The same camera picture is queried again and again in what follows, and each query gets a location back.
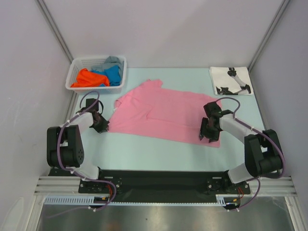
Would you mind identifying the pink t shirt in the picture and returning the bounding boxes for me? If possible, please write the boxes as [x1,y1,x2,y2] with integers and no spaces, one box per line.
[109,79,220,148]

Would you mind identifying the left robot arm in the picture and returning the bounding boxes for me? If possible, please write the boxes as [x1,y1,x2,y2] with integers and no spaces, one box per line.
[47,98,109,193]

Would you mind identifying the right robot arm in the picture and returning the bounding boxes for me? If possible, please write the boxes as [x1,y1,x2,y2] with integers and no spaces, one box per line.
[199,101,285,193]

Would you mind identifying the orange t shirt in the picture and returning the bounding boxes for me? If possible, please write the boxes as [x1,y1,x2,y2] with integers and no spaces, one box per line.
[71,68,110,88]

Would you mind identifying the blue t shirt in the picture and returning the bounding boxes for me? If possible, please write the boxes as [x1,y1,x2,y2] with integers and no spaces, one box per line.
[91,65,121,87]

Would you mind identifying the folded white printed t shirt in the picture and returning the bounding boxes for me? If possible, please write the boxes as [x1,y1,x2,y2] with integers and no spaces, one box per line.
[209,66,254,95]

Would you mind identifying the white perforated plastic basket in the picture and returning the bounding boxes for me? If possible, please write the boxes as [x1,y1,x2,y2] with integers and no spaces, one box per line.
[65,55,127,94]

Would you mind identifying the grey t shirt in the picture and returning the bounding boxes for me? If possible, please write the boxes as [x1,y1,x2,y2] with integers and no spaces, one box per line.
[91,56,124,72]

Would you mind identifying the left slotted cable duct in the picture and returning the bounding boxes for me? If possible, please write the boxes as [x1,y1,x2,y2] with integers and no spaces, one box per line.
[44,195,109,205]

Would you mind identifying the aluminium frame rail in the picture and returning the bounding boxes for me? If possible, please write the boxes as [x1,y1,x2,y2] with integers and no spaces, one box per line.
[34,176,80,195]

